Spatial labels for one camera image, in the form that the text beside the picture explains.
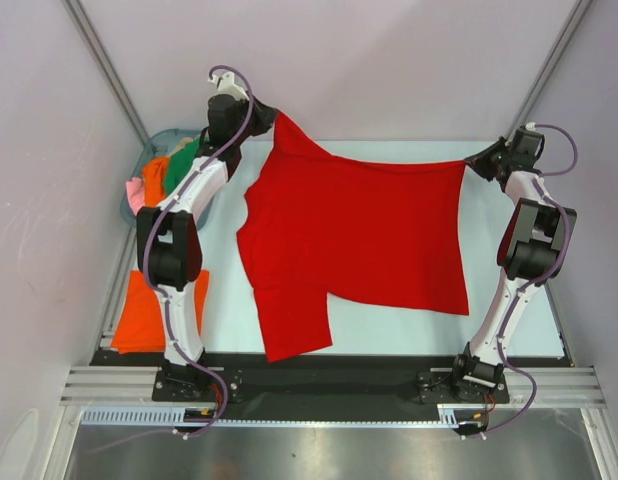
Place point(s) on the white slotted cable duct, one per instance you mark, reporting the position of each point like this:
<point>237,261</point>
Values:
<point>197,417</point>

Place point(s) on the pink garment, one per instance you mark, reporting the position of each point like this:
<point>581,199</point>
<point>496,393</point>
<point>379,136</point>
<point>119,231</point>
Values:
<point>135,194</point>

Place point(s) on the beige garment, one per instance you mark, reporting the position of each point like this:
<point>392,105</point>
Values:
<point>182,144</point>

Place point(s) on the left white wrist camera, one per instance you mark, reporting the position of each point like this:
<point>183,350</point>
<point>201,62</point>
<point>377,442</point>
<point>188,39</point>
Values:
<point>225,84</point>

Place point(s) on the blue plastic basket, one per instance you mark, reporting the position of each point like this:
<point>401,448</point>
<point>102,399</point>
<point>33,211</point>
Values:
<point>163,143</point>

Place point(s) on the left aluminium corner post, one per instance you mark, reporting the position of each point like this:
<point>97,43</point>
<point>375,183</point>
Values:
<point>90,36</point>

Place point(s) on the orange garment in basket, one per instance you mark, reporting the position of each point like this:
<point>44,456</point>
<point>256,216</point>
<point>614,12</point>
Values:
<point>153,175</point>

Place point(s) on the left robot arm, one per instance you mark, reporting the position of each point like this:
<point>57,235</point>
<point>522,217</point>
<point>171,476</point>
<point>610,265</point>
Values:
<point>168,247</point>

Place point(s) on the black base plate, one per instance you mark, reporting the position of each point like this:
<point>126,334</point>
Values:
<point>327,389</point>

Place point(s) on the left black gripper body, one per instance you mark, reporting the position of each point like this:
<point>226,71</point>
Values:
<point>242,113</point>

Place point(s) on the red t shirt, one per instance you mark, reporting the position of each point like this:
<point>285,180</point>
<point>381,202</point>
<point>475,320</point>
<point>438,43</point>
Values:
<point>375,233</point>

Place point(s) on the aluminium corner post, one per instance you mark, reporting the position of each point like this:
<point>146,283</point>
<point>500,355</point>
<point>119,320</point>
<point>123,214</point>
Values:
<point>90,36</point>
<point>568,31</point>

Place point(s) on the right aluminium corner post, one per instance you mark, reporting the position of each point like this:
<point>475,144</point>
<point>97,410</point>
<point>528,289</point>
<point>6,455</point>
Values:
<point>568,31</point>

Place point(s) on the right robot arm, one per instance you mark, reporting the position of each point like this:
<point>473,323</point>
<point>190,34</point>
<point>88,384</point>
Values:
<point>532,251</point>

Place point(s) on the folded orange t shirt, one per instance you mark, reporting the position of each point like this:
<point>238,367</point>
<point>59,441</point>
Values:
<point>150,323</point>

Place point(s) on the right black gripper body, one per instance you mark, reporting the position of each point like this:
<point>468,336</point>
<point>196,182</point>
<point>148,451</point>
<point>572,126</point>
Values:
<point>504,158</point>

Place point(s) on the green garment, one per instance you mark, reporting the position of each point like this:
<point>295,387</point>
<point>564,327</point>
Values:
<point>179,165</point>

